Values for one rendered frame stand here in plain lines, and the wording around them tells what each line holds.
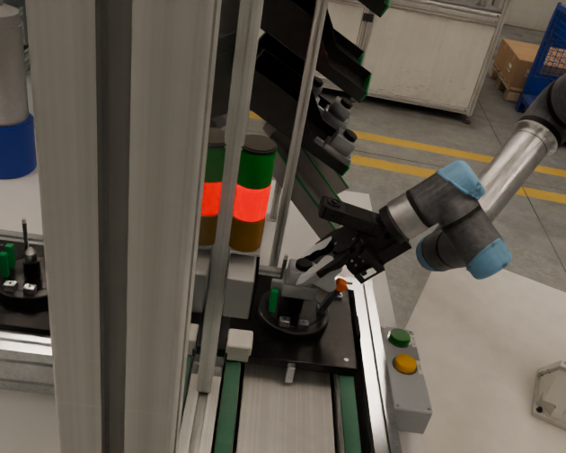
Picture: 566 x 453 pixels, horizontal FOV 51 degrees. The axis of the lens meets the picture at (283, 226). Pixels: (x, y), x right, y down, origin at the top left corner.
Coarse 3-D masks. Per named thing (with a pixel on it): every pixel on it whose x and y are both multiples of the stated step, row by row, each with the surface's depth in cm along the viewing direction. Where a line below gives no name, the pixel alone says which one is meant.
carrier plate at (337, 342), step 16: (320, 288) 125; (256, 304) 117; (336, 304) 121; (240, 320) 113; (256, 320) 113; (336, 320) 117; (256, 336) 110; (272, 336) 110; (320, 336) 112; (336, 336) 113; (352, 336) 114; (256, 352) 106; (272, 352) 107; (288, 352) 108; (304, 352) 108; (320, 352) 109; (336, 352) 109; (352, 352) 110; (304, 368) 107; (320, 368) 107; (336, 368) 107; (352, 368) 107
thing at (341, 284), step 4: (336, 280) 112; (340, 280) 111; (344, 280) 112; (336, 284) 111; (340, 284) 110; (344, 284) 111; (336, 288) 111; (340, 288) 111; (344, 288) 111; (332, 292) 112; (336, 292) 112; (328, 296) 113; (332, 296) 112; (336, 296) 112; (324, 300) 113; (328, 300) 113; (332, 300) 113; (320, 304) 115; (324, 304) 113; (328, 304) 113; (320, 308) 114; (324, 308) 114
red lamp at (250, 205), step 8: (240, 192) 77; (248, 192) 76; (256, 192) 76; (264, 192) 77; (240, 200) 77; (248, 200) 77; (256, 200) 77; (264, 200) 78; (240, 208) 78; (248, 208) 78; (256, 208) 78; (264, 208) 79; (240, 216) 79; (248, 216) 78; (256, 216) 79; (264, 216) 80
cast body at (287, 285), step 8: (288, 264) 111; (296, 264) 108; (304, 264) 108; (312, 264) 110; (288, 272) 108; (296, 272) 108; (304, 272) 108; (272, 280) 111; (280, 280) 111; (288, 280) 109; (296, 280) 108; (272, 288) 112; (280, 288) 112; (288, 288) 109; (296, 288) 109; (304, 288) 109; (312, 288) 110; (288, 296) 110; (296, 296) 110; (304, 296) 110; (312, 296) 110
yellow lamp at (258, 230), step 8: (232, 224) 80; (240, 224) 79; (248, 224) 79; (256, 224) 79; (232, 232) 81; (240, 232) 80; (248, 232) 80; (256, 232) 80; (232, 240) 81; (240, 240) 80; (248, 240) 81; (256, 240) 81; (240, 248) 81; (248, 248) 81; (256, 248) 82
